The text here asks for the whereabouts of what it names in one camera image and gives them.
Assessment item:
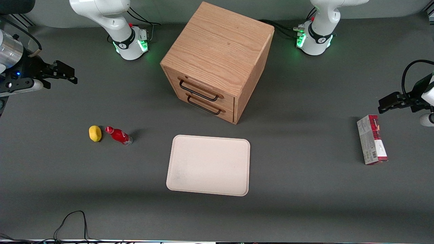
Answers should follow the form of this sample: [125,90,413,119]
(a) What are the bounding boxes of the beige plastic tray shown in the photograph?
[166,135,251,197]

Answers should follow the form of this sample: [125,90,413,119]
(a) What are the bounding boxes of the black cables at base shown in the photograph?
[259,19,303,39]
[127,6,162,43]

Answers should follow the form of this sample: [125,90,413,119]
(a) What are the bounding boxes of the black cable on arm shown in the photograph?
[401,60,434,99]
[0,16,42,57]

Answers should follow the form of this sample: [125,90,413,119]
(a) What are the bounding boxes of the yellow lemon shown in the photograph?
[89,125,102,142]

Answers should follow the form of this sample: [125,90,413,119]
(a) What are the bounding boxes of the short black drawer handle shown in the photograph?
[185,93,226,116]

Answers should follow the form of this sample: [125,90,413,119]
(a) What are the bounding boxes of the black cables at right base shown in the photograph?
[127,6,162,43]

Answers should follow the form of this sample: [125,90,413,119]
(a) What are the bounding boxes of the black cable at table edge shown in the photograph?
[0,210,136,244]

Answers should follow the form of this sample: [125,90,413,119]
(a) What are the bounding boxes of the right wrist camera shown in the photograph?
[0,79,45,98]

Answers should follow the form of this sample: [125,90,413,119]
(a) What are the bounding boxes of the long black drawer handle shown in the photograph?
[178,77,224,102]

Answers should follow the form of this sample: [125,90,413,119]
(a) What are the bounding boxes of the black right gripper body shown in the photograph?
[0,54,56,89]

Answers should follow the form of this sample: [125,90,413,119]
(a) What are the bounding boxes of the red and grey carton box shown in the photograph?
[357,115,389,165]

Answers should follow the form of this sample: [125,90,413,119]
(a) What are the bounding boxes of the wooden drawer with long handle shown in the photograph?
[165,67,235,109]

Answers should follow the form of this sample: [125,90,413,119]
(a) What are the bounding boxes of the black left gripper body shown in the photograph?
[411,74,433,102]

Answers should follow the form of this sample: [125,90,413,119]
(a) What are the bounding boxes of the red coke bottle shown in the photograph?
[105,126,133,146]

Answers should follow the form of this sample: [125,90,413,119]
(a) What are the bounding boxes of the aluminium frame rail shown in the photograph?
[13,13,36,28]

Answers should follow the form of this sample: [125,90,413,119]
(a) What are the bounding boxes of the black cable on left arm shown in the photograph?
[401,60,434,99]

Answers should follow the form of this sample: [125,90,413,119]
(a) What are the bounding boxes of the black cables at left base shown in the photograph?
[259,19,303,39]

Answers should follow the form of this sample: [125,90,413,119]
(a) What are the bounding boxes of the wooden drawer cabinet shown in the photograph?
[160,1,275,125]

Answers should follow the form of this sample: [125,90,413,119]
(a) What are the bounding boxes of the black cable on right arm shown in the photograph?
[0,16,42,57]

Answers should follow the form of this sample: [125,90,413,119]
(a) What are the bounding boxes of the wooden drawer with short handle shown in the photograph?
[175,90,235,123]

